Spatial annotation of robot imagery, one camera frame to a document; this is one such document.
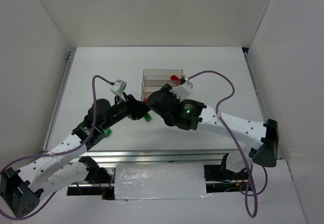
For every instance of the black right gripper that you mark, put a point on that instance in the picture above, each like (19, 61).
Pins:
(166, 90)

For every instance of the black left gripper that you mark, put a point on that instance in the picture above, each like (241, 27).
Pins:
(134, 106)

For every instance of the red lego brick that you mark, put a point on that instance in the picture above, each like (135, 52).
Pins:
(174, 78)

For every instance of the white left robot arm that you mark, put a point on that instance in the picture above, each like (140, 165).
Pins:
(23, 189)

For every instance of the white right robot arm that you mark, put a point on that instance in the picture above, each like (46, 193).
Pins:
(261, 139)

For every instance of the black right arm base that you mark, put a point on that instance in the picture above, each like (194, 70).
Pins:
(219, 173)

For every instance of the small green square lego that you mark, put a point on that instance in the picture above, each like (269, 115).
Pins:
(147, 117)

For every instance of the lime and green rounded lego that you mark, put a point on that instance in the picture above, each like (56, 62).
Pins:
(107, 132)

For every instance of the white foam board cover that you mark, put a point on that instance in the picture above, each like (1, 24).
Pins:
(159, 181)

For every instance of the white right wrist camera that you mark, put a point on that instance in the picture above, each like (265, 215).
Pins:
(183, 91)

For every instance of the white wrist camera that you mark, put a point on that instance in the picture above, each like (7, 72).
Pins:
(118, 87)
(183, 91)

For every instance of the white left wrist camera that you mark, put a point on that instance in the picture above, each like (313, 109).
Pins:
(118, 87)

